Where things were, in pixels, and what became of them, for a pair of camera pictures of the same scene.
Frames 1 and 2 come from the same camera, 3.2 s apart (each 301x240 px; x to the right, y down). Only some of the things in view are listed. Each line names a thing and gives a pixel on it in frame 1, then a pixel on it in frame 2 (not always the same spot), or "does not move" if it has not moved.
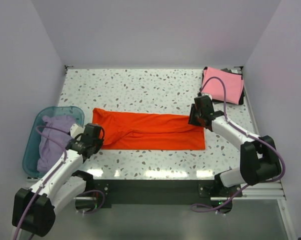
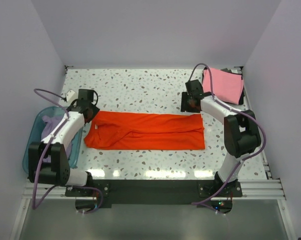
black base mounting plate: (107, 192) does not move
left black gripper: (99, 143) to (96, 110)
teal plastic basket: (31, 151) does not move
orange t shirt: (131, 130) does not move
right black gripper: (191, 120) to (184, 107)
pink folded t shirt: (233, 82) does not move
